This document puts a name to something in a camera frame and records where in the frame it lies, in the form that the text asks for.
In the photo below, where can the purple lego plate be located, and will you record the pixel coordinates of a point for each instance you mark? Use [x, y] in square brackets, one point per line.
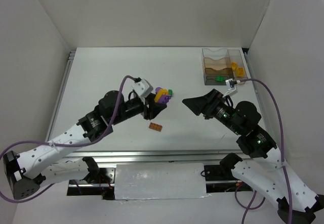
[164, 99]

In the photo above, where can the white foil cover panel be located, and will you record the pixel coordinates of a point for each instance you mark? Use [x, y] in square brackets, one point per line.
[159, 181]

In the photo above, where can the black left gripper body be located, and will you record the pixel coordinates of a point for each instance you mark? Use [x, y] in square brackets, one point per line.
[147, 110]

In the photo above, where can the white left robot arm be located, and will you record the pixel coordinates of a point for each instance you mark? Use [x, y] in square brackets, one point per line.
[27, 172]

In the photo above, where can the yellow rectangular lego brick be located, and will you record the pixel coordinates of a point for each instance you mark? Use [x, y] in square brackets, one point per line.
[157, 97]

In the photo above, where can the yellow striped lego brick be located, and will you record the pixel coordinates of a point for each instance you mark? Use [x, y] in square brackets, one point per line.
[234, 66]

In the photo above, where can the yellow butterfly lego brick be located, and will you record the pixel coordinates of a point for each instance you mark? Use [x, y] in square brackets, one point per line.
[240, 72]

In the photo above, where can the purple rounded lego brick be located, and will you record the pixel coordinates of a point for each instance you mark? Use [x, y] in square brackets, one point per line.
[159, 89]

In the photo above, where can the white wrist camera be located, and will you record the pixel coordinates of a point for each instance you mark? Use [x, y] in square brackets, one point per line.
[231, 86]
[142, 88]

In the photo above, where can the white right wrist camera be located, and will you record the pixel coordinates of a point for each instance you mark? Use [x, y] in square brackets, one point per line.
[231, 86]

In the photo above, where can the green rounded lego brick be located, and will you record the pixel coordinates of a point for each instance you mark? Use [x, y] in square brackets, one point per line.
[220, 79]

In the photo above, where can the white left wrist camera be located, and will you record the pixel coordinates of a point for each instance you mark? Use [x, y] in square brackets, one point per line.
[142, 88]

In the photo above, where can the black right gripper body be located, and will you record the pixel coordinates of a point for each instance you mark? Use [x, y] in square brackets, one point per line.
[210, 104]

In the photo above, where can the clear narrow sorting bin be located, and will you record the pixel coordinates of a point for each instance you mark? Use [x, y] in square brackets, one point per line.
[237, 64]

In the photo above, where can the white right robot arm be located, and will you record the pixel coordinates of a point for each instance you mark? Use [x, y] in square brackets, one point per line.
[293, 200]

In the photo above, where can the clear stepped sorting container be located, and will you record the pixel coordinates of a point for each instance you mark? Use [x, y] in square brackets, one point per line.
[216, 62]

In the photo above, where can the aluminium table edge rail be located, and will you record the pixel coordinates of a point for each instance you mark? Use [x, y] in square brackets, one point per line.
[110, 157]

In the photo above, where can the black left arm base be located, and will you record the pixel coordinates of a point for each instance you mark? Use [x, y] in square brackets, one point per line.
[102, 185]

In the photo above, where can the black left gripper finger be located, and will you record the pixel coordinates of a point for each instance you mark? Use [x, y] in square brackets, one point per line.
[150, 99]
[152, 110]

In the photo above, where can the orange-brown lego plate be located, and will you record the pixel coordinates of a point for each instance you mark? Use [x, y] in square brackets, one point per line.
[156, 127]

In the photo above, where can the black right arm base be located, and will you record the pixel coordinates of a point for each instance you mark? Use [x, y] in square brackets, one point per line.
[219, 174]

